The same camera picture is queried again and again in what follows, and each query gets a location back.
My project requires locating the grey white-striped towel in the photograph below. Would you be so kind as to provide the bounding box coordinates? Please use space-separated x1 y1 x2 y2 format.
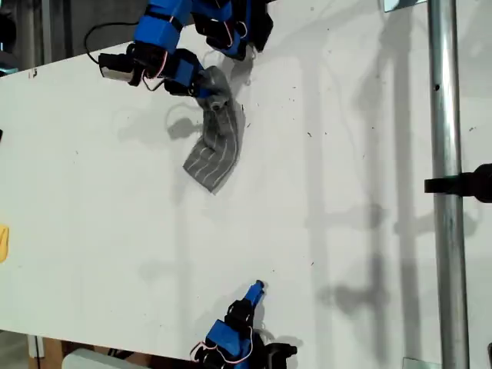
181 65 248 196

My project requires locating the white box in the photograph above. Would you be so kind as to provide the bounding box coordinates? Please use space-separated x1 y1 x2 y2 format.
62 347 135 369

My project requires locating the black round object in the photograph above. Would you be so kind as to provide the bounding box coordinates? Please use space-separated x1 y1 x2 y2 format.
0 11 18 55

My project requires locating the black clamp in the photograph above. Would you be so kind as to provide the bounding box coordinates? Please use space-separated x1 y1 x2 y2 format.
424 163 492 204

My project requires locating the yellow object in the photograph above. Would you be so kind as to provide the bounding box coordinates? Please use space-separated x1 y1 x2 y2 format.
0 224 11 264

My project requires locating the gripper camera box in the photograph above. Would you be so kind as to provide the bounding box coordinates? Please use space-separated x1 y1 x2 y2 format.
97 52 141 87
264 343 299 369

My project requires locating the camera black cable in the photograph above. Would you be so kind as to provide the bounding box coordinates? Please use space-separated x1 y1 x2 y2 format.
84 22 140 65

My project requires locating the steel post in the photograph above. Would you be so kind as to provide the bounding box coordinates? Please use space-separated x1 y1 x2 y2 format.
426 0 472 369

